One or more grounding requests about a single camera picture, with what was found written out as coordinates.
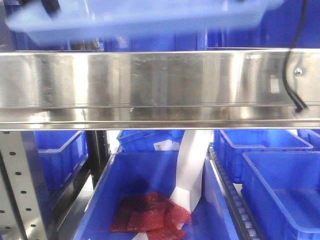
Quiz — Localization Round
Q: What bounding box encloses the red mesh bag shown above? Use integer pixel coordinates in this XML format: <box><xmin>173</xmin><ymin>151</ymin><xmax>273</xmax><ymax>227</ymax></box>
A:
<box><xmin>110</xmin><ymin>191</ymin><xmax>192</xmax><ymax>240</ymax></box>

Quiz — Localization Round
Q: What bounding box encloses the black cable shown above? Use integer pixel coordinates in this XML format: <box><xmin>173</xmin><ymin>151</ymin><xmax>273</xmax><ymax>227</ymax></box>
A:
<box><xmin>282</xmin><ymin>0</ymin><xmax>310</xmax><ymax>113</ymax></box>

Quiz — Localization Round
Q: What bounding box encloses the stainless steel shelf beam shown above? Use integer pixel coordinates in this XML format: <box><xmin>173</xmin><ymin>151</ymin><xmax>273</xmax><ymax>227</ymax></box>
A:
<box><xmin>0</xmin><ymin>48</ymin><xmax>320</xmax><ymax>130</ymax></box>

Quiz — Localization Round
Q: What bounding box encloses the blue bin with red bags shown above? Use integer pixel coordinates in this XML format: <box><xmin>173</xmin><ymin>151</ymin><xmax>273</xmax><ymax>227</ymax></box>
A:
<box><xmin>73</xmin><ymin>151</ymin><xmax>239</xmax><ymax>240</ymax></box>

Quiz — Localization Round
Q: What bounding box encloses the blue bin lower right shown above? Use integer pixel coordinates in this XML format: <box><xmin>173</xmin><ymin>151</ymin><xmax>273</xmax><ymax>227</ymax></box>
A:
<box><xmin>242</xmin><ymin>151</ymin><xmax>320</xmax><ymax>240</ymax></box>

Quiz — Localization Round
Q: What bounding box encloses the roller track rail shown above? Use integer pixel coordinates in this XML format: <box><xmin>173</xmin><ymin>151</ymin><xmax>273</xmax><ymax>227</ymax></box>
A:
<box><xmin>208</xmin><ymin>143</ymin><xmax>264</xmax><ymax>240</ymax></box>

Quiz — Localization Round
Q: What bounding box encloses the perforated steel shelf upright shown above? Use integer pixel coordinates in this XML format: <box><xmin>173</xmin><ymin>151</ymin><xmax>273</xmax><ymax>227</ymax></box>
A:
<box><xmin>0</xmin><ymin>131</ymin><xmax>58</xmax><ymax>240</ymax></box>

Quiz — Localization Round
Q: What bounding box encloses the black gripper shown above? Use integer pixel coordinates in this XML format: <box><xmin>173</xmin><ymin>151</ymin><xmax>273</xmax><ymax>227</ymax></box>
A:
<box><xmin>18</xmin><ymin>0</ymin><xmax>61</xmax><ymax>18</ymax></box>

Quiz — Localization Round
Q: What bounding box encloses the white paper strip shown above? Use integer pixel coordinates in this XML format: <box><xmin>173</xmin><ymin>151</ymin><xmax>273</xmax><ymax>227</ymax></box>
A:
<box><xmin>132</xmin><ymin>129</ymin><xmax>215</xmax><ymax>240</ymax></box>

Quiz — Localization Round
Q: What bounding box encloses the blue bin rear centre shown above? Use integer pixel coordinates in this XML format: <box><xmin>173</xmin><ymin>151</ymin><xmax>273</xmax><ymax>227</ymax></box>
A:
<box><xmin>117</xmin><ymin>129</ymin><xmax>185</xmax><ymax>152</ymax></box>

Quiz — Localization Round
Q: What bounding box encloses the blue plastic tray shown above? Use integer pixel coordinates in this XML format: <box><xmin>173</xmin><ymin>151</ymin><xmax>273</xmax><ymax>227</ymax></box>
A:
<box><xmin>5</xmin><ymin>0</ymin><xmax>283</xmax><ymax>46</ymax></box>

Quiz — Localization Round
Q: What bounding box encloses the blue bin rear right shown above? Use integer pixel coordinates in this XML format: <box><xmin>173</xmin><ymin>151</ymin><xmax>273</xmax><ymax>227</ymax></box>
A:
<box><xmin>213</xmin><ymin>129</ymin><xmax>314</xmax><ymax>184</ymax></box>

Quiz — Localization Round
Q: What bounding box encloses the blue bin lower left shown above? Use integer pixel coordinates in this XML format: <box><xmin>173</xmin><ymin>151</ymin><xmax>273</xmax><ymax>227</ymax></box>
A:
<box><xmin>34</xmin><ymin>130</ymin><xmax>88</xmax><ymax>191</ymax></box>

